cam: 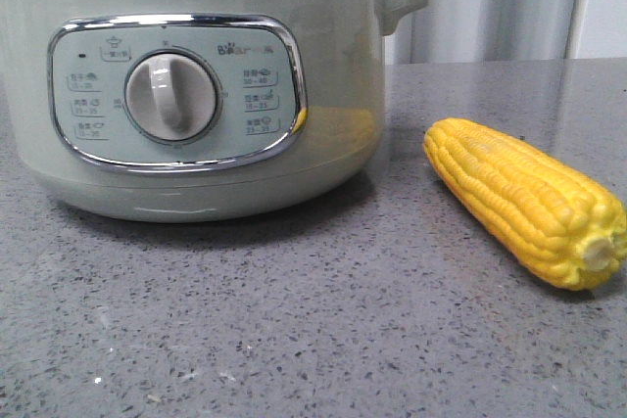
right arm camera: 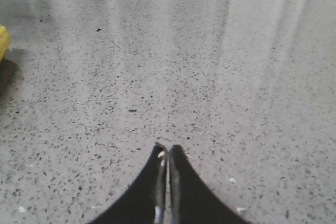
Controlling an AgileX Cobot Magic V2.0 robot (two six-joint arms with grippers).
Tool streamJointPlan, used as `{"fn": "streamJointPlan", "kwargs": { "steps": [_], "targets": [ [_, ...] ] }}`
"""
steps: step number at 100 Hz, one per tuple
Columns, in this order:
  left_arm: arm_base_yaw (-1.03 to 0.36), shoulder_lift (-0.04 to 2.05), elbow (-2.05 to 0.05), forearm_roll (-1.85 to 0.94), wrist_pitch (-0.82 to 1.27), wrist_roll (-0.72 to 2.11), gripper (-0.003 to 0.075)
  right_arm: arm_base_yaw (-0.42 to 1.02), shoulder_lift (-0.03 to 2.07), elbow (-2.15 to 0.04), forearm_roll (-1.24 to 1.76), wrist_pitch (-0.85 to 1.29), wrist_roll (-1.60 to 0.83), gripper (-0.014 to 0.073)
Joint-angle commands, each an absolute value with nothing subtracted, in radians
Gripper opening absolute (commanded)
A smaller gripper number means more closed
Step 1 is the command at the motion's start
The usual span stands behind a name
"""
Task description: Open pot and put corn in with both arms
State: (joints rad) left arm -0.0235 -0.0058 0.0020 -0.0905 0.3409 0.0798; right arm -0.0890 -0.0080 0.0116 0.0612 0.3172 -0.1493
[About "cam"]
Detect pale green electric cooking pot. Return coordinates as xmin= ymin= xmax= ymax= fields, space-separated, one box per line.
xmin=1 ymin=0 xmax=428 ymax=222

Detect yellow corn cob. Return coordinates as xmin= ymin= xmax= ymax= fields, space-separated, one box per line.
xmin=423 ymin=117 xmax=626 ymax=291

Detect white curtain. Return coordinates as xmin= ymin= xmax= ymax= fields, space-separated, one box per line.
xmin=386 ymin=0 xmax=588 ymax=64

